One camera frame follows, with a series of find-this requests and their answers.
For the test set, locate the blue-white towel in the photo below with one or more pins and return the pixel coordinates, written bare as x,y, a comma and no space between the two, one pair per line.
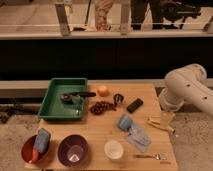
138,138

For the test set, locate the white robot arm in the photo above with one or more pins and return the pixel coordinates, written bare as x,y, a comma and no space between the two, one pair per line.
186,84

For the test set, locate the purple bowl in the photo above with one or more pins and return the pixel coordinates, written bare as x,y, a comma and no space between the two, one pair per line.
73,150

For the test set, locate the red bowl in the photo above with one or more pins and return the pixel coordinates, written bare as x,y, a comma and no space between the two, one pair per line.
27,148

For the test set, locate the orange fruit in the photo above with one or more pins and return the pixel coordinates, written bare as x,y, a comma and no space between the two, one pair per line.
103,91

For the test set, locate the dark grape bunch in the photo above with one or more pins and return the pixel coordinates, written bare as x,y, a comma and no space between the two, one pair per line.
100,107

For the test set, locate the black rectangular remote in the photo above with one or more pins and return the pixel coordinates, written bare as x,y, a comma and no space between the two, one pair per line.
131,108

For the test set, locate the blue rolled cup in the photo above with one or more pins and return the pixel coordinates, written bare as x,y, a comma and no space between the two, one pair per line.
125,122

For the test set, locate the green plastic tray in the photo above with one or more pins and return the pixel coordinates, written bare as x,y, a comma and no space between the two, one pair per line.
53,109

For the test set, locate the white paper cup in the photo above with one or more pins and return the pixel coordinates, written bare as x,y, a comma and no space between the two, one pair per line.
114,150

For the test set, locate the blue sponge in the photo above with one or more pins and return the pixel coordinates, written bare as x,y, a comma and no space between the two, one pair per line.
42,140

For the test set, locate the silver spoon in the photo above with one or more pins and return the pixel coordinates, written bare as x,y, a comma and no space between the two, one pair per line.
156,156

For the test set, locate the orange carrot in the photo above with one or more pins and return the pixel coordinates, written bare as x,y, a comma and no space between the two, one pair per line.
35,155

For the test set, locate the black handled scoop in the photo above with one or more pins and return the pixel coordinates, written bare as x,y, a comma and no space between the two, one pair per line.
75,97

